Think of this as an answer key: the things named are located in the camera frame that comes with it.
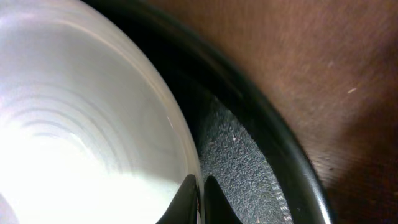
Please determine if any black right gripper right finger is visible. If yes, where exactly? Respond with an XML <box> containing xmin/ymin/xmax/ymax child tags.
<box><xmin>204</xmin><ymin>175</ymin><xmax>242</xmax><ymax>224</ymax></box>

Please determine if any round black tray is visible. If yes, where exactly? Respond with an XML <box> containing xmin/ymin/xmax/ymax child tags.
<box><xmin>90</xmin><ymin>1</ymin><xmax>335</xmax><ymax>223</ymax></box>

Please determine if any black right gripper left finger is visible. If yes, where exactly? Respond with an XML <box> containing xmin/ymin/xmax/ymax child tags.
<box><xmin>157</xmin><ymin>174</ymin><xmax>198</xmax><ymax>224</ymax></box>

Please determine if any white plate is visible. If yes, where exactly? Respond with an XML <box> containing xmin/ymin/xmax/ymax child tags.
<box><xmin>1</xmin><ymin>1</ymin><xmax>203</xmax><ymax>223</ymax></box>

